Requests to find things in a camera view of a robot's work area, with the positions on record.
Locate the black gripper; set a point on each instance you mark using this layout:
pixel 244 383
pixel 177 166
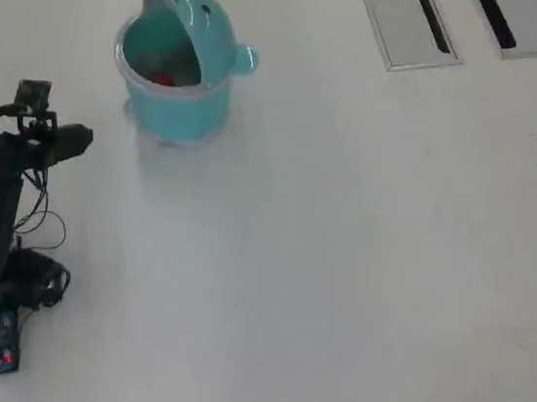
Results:
pixel 35 148

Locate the red lego block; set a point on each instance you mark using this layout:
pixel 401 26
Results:
pixel 164 79

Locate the teal whale-shaped bin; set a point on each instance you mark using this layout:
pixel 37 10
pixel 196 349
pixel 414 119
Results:
pixel 177 106

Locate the blue controller circuit board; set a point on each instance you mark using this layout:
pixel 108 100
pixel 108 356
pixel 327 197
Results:
pixel 3 345

